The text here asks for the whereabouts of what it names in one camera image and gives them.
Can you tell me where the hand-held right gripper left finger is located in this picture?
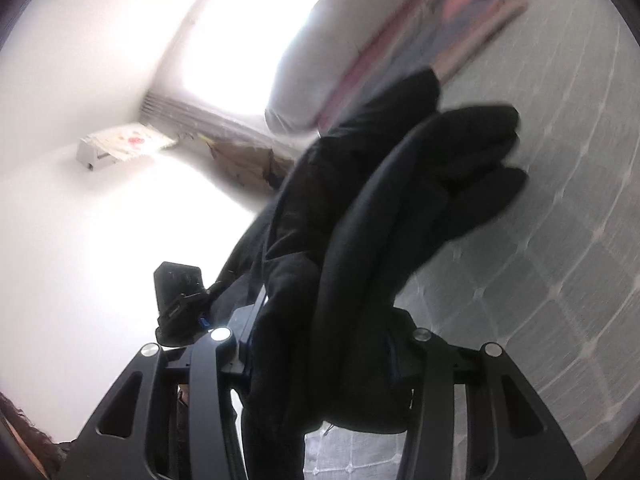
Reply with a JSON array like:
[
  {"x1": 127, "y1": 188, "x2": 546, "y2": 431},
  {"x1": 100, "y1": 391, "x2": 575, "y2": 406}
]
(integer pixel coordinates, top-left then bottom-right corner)
[{"x1": 60, "y1": 327, "x2": 251, "y2": 480}]

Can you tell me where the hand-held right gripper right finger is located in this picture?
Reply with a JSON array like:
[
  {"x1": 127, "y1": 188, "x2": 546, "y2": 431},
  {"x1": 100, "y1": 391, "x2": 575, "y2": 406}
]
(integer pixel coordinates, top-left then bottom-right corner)
[{"x1": 395, "y1": 327, "x2": 588, "y2": 480}]

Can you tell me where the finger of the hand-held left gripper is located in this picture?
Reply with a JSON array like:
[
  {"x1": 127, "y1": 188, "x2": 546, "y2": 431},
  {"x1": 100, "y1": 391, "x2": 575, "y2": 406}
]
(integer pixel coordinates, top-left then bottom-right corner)
[{"x1": 227, "y1": 285, "x2": 268, "y2": 373}]

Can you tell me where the black coat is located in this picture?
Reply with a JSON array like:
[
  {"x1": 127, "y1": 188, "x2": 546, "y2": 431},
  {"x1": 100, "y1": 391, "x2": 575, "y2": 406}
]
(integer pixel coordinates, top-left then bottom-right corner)
[{"x1": 207, "y1": 67, "x2": 529, "y2": 480}]

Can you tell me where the brown cardboard box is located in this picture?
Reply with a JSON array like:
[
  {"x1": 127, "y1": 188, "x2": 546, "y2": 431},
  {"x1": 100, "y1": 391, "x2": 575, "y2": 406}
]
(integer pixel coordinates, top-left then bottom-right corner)
[{"x1": 200, "y1": 132, "x2": 296, "y2": 193}]

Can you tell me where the ribbed radiator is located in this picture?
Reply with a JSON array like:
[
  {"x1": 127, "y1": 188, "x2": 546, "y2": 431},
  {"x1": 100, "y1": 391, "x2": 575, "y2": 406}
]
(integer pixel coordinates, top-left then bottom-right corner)
[{"x1": 140, "y1": 90, "x2": 271, "y2": 136}]

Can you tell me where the white quilted bed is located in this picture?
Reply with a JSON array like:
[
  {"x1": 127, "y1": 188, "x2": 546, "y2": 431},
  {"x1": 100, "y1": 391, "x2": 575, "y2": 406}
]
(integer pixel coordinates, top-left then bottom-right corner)
[{"x1": 300, "y1": 0, "x2": 640, "y2": 480}]

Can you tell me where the bright window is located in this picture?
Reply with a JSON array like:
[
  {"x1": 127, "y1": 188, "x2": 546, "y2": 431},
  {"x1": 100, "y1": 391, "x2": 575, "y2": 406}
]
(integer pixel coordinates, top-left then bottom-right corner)
[{"x1": 180, "y1": 0, "x2": 341, "y2": 111}]

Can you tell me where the grey pillow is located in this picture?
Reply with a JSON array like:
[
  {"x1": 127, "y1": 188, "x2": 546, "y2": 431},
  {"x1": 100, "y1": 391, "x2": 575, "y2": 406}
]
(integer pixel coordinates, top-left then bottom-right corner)
[{"x1": 265, "y1": 0, "x2": 441, "y2": 133}]

